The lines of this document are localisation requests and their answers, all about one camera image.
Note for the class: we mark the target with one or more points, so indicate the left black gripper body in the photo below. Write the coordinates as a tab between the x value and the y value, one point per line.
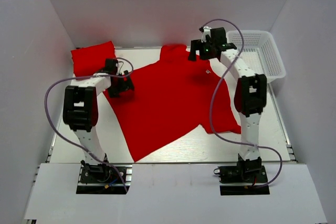
117	88

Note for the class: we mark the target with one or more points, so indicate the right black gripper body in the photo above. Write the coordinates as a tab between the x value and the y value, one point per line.
210	45

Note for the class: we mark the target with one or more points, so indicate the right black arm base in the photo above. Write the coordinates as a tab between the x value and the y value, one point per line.
233	183

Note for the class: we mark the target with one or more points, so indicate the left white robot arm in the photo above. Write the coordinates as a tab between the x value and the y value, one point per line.
80	111

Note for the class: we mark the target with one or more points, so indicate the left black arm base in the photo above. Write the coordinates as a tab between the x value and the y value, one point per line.
103	180

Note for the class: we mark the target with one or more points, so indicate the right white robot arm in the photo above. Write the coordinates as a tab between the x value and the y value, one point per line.
250	96

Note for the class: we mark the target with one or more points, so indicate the folded red t shirt stack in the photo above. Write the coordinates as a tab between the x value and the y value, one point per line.
88	60

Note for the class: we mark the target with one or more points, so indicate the white plastic basket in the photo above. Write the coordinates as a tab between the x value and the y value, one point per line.
260	54

